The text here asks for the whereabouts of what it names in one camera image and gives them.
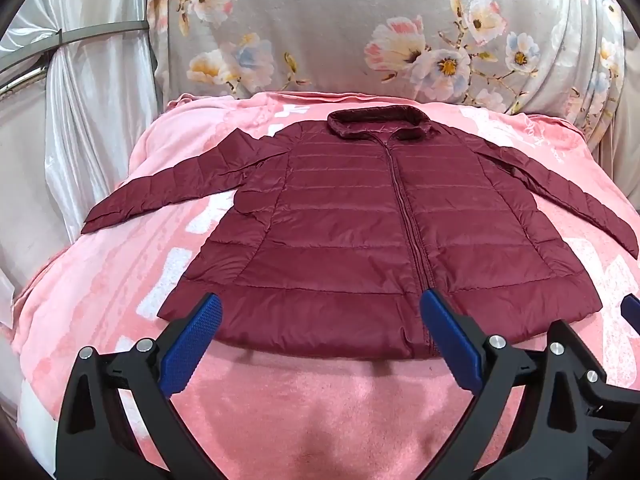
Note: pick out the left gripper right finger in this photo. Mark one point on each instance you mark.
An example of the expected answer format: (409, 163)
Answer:
(485, 365)

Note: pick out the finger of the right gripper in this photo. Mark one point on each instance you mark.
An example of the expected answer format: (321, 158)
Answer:
(630, 311)
(571, 424)

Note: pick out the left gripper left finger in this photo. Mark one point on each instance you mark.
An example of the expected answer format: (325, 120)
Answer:
(95, 439)

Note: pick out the maroon puffer jacket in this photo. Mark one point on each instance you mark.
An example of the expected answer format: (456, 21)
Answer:
(338, 226)

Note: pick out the pink fleece blanket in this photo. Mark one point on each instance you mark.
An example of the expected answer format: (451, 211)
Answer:
(262, 416)

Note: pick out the silver satin curtain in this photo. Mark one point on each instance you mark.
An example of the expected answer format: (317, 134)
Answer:
(76, 91)

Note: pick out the floral grey bedsheet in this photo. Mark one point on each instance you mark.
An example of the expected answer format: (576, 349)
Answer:
(562, 58)

